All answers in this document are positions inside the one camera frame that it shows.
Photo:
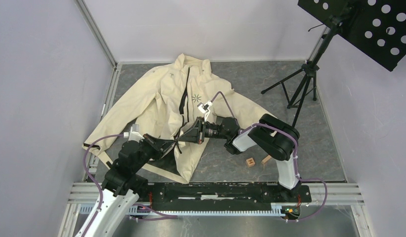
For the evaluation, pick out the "small wooden stick block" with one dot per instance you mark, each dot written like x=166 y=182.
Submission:
x=266 y=159

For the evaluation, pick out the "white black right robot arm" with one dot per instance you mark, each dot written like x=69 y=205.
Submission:
x=277 y=138

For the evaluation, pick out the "black music stand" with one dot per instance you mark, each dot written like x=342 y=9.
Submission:
x=376 y=27

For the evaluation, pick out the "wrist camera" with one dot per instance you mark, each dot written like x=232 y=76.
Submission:
x=205 y=109
x=133 y=132

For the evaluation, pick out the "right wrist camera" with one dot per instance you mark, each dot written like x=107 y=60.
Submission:
x=205 y=109

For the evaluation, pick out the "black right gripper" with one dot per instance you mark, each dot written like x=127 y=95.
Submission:
x=194 y=134

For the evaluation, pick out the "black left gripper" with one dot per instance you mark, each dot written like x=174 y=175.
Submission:
x=161 y=145

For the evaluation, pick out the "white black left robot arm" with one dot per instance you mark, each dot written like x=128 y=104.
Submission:
x=122 y=187

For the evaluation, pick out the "small wooden letter block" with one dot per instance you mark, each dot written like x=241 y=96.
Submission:
x=250 y=162

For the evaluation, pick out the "cream zip-up jacket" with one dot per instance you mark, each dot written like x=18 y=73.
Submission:
x=163 y=102

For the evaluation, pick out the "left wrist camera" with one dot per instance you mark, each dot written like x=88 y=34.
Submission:
x=133 y=132

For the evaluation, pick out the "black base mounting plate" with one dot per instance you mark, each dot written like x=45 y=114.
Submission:
x=233 y=196

